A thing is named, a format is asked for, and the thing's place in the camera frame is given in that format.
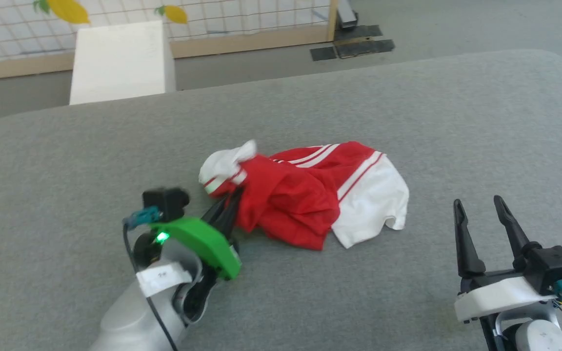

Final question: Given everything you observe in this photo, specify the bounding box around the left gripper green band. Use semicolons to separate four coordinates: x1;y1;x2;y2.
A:
149;189;244;321

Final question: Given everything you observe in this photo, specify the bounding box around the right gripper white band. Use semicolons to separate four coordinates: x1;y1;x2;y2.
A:
453;195;558;323

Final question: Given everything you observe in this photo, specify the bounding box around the red and white garment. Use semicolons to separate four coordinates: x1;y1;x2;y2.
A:
198;140;410;251

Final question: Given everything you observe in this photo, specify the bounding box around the grey fabric sofa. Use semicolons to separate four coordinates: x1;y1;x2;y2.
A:
0;49;562;351

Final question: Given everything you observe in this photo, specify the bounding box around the white box cabinet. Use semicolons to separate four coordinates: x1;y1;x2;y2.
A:
69;20;177;106

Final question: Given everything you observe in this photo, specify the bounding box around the black floor mat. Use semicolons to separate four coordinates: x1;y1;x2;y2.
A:
334;24;383;41
310;46;338;62
335;39;396;59

